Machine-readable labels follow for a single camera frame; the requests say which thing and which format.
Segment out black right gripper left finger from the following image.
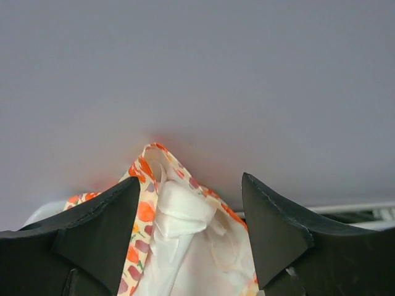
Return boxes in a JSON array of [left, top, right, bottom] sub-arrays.
[[1, 177, 140, 295]]

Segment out orange floral skirt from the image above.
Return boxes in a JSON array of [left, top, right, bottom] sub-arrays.
[[64, 142, 259, 296]]

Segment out white plastic basket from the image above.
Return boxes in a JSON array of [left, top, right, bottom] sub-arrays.
[[23, 200, 67, 228]]

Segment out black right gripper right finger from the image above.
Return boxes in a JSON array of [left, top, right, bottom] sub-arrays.
[[241, 173, 394, 295]]

